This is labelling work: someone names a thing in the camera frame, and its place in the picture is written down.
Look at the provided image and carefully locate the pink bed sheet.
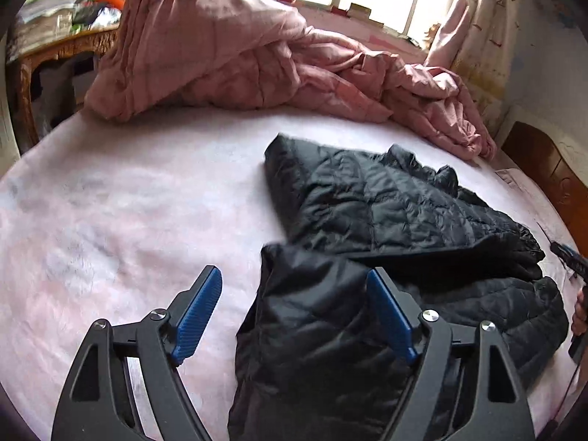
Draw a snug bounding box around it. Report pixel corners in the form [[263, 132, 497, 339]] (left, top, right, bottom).
[[0, 101, 580, 441]]

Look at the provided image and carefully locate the black puffer jacket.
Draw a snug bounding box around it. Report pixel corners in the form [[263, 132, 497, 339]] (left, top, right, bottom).
[[227, 132, 570, 441]]

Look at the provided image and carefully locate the person's right hand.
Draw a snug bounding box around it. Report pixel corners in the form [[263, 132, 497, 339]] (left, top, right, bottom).
[[571, 284, 588, 336]]

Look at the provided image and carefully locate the pink pillow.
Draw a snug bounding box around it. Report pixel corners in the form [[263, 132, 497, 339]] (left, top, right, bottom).
[[495, 165, 559, 240]]

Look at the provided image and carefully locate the stack of papers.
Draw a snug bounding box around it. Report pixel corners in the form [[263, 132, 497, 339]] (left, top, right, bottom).
[[17, 0, 80, 38]]

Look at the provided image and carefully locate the pink quilt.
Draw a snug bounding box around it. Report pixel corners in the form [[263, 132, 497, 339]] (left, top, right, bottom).
[[84, 0, 498, 162]]

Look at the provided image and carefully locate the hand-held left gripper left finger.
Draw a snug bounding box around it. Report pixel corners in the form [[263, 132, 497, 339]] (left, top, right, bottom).
[[50, 265, 223, 441]]

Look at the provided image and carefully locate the carved wooden desk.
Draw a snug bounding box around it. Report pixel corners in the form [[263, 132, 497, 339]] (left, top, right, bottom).
[[8, 25, 122, 153]]

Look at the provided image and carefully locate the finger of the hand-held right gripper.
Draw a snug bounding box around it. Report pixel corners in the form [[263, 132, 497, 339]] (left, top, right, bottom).
[[550, 241, 588, 286]]

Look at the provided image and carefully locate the floral pink curtain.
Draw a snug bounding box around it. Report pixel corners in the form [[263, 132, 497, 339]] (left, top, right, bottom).
[[422, 0, 521, 141]]

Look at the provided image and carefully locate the wooden bed headboard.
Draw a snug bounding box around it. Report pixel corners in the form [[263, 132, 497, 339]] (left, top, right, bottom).
[[501, 105, 588, 265]]

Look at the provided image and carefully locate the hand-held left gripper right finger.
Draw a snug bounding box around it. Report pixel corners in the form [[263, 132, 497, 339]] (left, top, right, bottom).
[[366, 266, 536, 441]]

